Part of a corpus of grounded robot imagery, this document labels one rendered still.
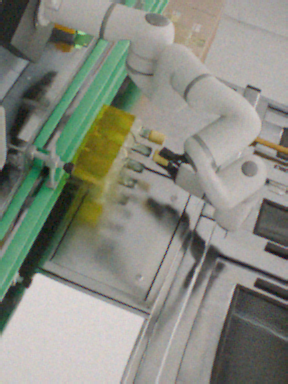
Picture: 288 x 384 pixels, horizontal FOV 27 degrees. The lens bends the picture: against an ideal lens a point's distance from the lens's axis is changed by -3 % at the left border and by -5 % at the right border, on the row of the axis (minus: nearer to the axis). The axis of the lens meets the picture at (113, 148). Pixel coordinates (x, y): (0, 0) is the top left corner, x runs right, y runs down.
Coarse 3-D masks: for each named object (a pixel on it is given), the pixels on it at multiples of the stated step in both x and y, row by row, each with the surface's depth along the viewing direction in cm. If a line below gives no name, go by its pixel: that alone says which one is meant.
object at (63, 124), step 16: (128, 0) 191; (144, 0) 192; (96, 48) 176; (112, 48) 177; (96, 64) 173; (112, 64) 173; (80, 80) 168; (96, 80) 169; (64, 96) 164; (80, 96) 165; (96, 96) 165; (64, 112) 161; (80, 112) 161; (48, 128) 157; (64, 128) 158; (48, 144) 155; (64, 144) 155
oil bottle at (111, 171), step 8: (80, 152) 168; (88, 152) 168; (72, 160) 166; (80, 160) 166; (88, 160) 166; (96, 160) 167; (104, 160) 167; (88, 168) 165; (96, 168) 165; (104, 168) 165; (112, 168) 166; (104, 176) 164; (112, 176) 165; (112, 184) 166
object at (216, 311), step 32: (128, 96) 206; (256, 96) 209; (160, 128) 200; (192, 128) 201; (64, 192) 182; (192, 224) 178; (256, 224) 182; (32, 256) 168; (192, 256) 170; (224, 256) 175; (256, 256) 174; (192, 288) 166; (224, 288) 169; (256, 288) 170; (0, 320) 156; (160, 320) 157; (192, 320) 160; (224, 320) 163; (256, 320) 165; (160, 352) 152; (192, 352) 157; (224, 352) 158; (256, 352) 160
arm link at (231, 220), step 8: (256, 200) 144; (216, 208) 150; (232, 208) 145; (240, 208) 145; (248, 208) 145; (216, 216) 151; (224, 216) 148; (232, 216) 147; (240, 216) 146; (224, 224) 151; (232, 224) 149; (240, 224) 155
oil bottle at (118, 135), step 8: (96, 120) 174; (96, 128) 173; (104, 128) 173; (112, 128) 173; (120, 128) 174; (104, 136) 172; (112, 136) 172; (120, 136) 172; (128, 136) 172; (120, 144) 171; (128, 144) 171; (128, 152) 173
